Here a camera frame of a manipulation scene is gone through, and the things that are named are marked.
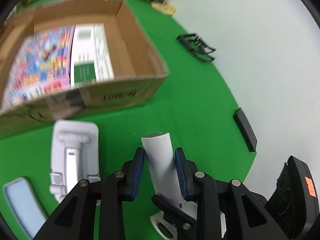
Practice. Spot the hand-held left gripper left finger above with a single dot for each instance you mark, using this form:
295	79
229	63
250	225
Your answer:
138	172

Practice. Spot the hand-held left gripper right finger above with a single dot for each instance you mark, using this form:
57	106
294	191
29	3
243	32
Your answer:
180	172

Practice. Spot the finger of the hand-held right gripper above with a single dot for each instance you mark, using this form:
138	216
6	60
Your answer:
172	208

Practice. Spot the white cylindrical device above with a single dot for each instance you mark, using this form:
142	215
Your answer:
161	160

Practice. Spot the white and green box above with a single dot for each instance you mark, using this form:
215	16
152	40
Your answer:
100	50

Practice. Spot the large cardboard box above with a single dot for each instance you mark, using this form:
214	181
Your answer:
135	42

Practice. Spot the colourful book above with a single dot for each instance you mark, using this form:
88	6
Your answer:
37	60

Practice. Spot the white moulded plastic tray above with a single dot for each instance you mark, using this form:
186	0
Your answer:
75	135

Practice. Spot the black rectangular case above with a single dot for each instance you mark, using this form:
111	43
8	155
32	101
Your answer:
246	130

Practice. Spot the green tablecloth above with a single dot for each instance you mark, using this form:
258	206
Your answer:
195	92

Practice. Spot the black folding stand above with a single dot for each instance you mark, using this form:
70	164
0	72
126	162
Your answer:
203	58

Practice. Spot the beige woven coaster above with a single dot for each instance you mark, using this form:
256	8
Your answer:
165	8

